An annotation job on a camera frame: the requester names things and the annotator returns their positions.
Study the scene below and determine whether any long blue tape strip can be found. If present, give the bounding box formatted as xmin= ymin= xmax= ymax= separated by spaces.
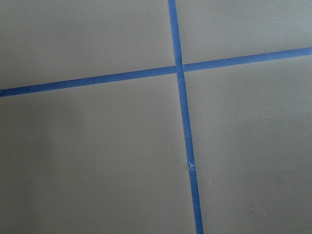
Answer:
xmin=168 ymin=0 xmax=204 ymax=234

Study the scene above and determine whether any crossing blue tape strip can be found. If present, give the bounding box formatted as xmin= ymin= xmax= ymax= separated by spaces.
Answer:
xmin=0 ymin=47 xmax=312 ymax=98

